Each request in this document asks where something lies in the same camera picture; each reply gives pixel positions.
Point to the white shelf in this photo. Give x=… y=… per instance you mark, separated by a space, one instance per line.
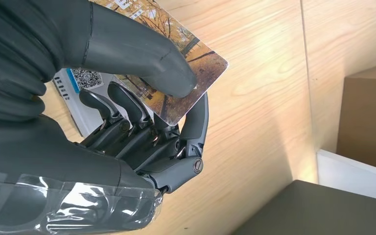
x=353 y=176

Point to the white card reader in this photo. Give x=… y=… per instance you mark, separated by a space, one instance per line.
x=77 y=107

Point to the cardboard box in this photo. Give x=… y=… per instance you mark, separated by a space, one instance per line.
x=369 y=116

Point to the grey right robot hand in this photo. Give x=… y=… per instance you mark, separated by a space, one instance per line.
x=61 y=168

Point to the grey laptop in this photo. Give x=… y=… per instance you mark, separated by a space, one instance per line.
x=304 y=211

